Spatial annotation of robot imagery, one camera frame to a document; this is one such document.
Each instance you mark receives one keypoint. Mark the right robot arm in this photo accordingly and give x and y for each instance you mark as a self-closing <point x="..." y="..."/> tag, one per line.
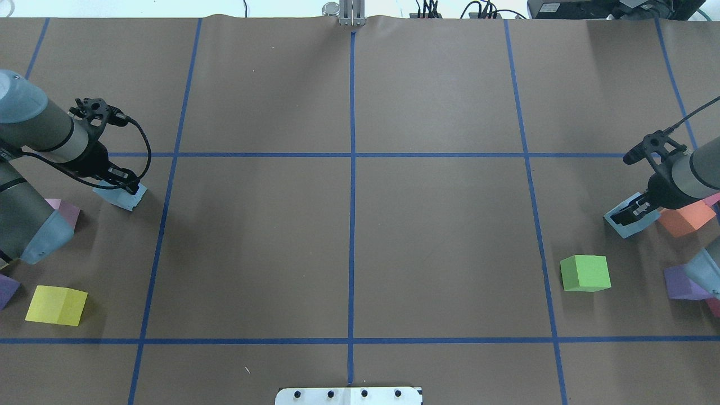
<point x="679" y="180"/>

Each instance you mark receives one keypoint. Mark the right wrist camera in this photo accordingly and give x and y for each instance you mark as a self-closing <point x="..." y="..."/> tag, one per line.
<point x="656" y="148"/>

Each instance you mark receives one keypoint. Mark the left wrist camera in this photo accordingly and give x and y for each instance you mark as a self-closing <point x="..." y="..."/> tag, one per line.
<point x="95" y="114"/>

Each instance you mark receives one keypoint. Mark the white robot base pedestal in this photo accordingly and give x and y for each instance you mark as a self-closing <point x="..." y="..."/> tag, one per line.
<point x="351" y="395"/>

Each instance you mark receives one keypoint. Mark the orange block right side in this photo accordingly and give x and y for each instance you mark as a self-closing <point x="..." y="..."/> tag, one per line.
<point x="684" y="221"/>

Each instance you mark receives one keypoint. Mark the light blue block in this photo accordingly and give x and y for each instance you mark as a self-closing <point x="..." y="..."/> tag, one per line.
<point x="632" y="216"/>
<point x="121" y="198"/>

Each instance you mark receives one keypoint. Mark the purple block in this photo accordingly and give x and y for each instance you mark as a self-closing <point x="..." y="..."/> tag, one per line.
<point x="8" y="288"/>
<point x="680" y="287"/>

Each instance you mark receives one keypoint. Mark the yellow foam block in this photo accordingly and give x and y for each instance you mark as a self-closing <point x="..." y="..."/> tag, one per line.
<point x="56" y="305"/>

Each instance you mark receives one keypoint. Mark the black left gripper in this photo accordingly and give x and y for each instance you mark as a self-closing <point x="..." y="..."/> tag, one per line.
<point x="95" y="160"/>

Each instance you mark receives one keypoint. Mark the green foam block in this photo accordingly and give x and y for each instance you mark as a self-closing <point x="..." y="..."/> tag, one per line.
<point x="585" y="273"/>

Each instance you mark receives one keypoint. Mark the purple block left side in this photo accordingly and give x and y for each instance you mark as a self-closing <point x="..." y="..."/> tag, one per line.
<point x="8" y="288"/>

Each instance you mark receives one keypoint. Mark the purple block right side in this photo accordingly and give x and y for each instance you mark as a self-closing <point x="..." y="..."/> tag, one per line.
<point x="680" y="287"/>

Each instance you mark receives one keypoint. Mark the aluminium frame post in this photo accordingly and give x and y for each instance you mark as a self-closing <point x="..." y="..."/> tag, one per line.
<point x="351" y="13"/>

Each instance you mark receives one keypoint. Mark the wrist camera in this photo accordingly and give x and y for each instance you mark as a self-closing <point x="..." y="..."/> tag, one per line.
<point x="656" y="148"/>
<point x="95" y="114"/>

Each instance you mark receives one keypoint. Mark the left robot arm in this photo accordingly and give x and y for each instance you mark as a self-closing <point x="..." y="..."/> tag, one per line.
<point x="67" y="140"/>

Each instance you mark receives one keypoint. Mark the pink foam block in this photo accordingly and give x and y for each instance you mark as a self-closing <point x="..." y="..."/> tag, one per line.
<point x="68" y="211"/>

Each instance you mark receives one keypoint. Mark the magenta block near orange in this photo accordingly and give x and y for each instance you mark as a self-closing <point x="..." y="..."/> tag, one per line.
<point x="712" y="199"/>

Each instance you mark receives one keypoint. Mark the silver round weight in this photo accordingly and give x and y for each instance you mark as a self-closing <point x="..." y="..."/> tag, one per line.
<point x="331" y="9"/>

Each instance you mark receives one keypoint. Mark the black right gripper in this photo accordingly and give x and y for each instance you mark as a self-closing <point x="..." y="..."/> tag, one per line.
<point x="662" y="191"/>

